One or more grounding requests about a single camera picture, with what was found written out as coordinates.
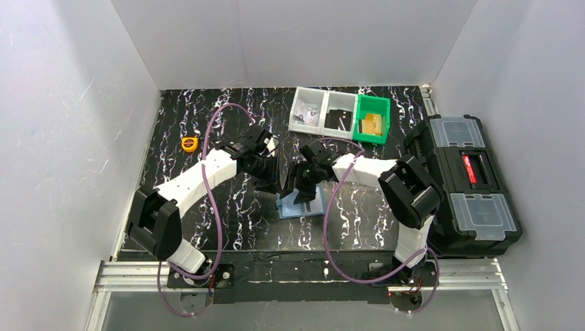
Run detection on blue card holder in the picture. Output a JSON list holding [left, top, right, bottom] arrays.
[[275, 186, 326, 219]]

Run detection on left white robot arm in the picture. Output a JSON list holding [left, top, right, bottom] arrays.
[[125, 125, 280, 279]]

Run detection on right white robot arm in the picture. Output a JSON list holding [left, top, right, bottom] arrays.
[[280, 139, 444, 270]]

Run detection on small items in grey bin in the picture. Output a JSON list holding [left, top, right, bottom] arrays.
[[294, 104, 320, 127]]

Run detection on left grey storage bin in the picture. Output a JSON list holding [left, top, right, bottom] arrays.
[[288, 87, 328, 134]]

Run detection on grey storage bin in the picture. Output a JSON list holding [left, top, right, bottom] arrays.
[[288, 87, 328, 134], [319, 91, 358, 140]]

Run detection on middle grey storage bin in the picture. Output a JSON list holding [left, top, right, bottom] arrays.
[[319, 91, 358, 140]]

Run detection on orange tape measure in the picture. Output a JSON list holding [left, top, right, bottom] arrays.
[[181, 137, 199, 153]]

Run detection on yellow items in green bin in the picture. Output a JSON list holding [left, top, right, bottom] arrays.
[[358, 113, 382, 137]]

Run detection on green storage bin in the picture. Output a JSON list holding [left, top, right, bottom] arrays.
[[352, 94, 391, 146]]

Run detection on black toolbox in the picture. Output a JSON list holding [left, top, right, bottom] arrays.
[[404, 114, 523, 258]]

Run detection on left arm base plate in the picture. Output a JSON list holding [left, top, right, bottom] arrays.
[[166, 262, 235, 290]]

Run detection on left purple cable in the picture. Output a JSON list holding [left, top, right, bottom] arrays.
[[157, 102, 256, 319]]

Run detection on purple cable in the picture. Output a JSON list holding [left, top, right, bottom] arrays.
[[315, 137, 441, 314], [157, 102, 256, 319]]

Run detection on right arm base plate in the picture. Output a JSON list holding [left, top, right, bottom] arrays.
[[370, 259, 439, 313]]

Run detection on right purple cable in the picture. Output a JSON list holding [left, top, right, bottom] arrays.
[[315, 137, 441, 314]]

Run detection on aluminium frame rail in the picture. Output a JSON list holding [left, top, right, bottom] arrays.
[[86, 258, 519, 330]]

